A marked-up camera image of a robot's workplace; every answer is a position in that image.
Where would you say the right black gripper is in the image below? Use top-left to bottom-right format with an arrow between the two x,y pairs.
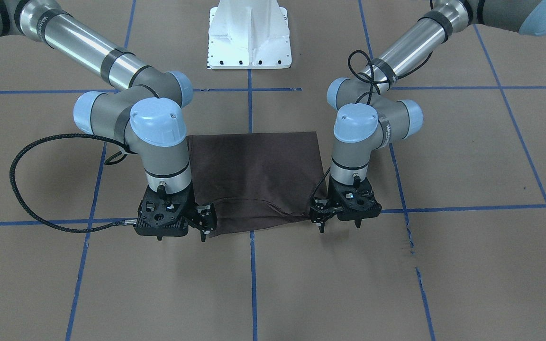
141,183 -> 218,242

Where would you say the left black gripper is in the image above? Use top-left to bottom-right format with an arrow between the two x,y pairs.
309,179 -> 378,233

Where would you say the dark brown t-shirt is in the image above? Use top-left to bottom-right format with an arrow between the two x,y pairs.
187,132 -> 324,236

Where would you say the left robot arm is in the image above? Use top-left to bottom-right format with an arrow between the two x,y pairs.
309,0 -> 546,233

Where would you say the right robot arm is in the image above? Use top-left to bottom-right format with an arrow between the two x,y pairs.
0,0 -> 217,242

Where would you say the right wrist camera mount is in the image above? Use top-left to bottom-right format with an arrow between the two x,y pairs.
134,199 -> 188,237

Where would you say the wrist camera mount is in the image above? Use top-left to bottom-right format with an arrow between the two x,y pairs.
337,188 -> 382,222
134,199 -> 188,237

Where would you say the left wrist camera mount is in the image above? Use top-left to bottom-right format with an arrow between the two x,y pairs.
337,188 -> 382,222

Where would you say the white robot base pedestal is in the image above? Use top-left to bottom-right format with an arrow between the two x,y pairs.
207,0 -> 292,70

